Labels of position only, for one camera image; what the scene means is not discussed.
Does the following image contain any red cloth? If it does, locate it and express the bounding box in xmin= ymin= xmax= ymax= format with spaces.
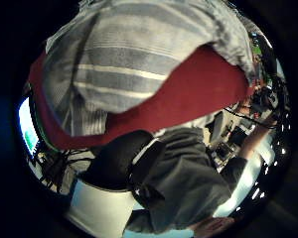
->
xmin=28 ymin=44 xmax=256 ymax=152

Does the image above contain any grey striped cloth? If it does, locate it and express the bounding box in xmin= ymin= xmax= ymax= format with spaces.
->
xmin=43 ymin=0 xmax=260 ymax=137

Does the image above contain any the person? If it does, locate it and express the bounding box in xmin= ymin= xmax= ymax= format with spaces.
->
xmin=123 ymin=127 xmax=249 ymax=238

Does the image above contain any cluttered desk equipment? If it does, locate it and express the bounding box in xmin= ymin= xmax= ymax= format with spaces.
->
xmin=205 ymin=108 xmax=259 ymax=167

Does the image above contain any lit computer monitor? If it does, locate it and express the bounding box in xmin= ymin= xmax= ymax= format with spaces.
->
xmin=17 ymin=96 xmax=41 ymax=157

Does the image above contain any black cable bundle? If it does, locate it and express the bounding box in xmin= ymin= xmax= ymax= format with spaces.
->
xmin=31 ymin=148 xmax=93 ymax=194

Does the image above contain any thin black cable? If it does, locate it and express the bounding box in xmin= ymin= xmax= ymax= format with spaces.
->
xmin=223 ymin=106 xmax=277 ymax=129

